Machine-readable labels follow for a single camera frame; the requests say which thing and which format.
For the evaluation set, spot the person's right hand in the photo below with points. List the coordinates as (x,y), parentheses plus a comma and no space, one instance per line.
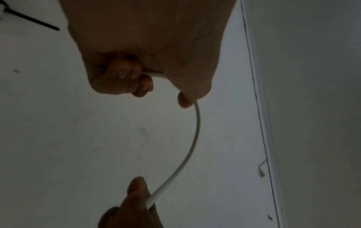
(135,211)

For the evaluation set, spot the person's left hand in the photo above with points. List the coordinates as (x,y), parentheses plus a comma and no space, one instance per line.
(146,33)

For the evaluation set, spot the thin black nylon zip tie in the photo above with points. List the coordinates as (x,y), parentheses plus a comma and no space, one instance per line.
(33,20)

